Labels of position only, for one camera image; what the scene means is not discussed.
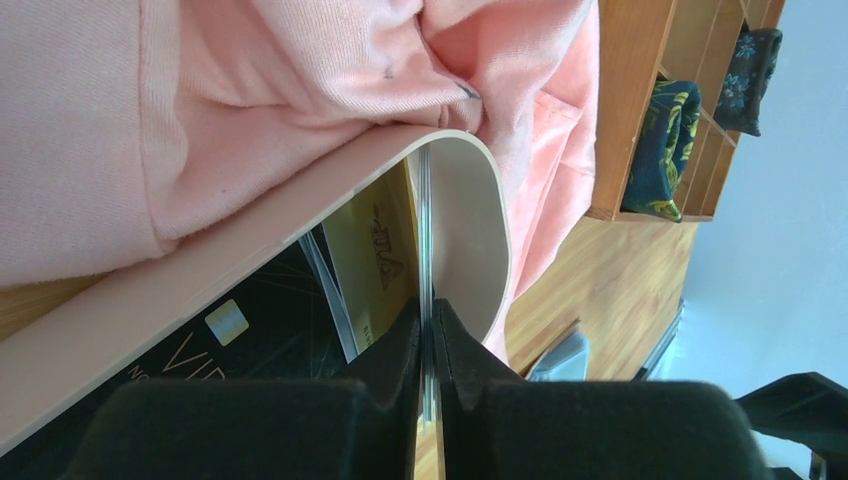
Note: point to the pink card holder wallet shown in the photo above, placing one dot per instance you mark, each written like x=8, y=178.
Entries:
x=567, y=360

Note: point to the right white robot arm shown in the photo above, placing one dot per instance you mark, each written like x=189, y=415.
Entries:
x=805, y=408

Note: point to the wooden divided tray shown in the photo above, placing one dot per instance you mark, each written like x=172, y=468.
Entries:
x=642, y=42

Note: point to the pink cloth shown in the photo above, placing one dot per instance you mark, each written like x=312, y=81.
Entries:
x=127, y=126

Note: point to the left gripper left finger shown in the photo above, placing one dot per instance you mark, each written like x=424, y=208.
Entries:
x=359, y=424

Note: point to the rolled belt front left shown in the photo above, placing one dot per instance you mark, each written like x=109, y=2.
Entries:
x=664, y=146

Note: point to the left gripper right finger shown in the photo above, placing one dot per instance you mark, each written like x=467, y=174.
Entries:
x=497, y=425

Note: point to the gold VIP credit card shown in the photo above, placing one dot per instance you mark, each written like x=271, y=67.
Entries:
x=372, y=246

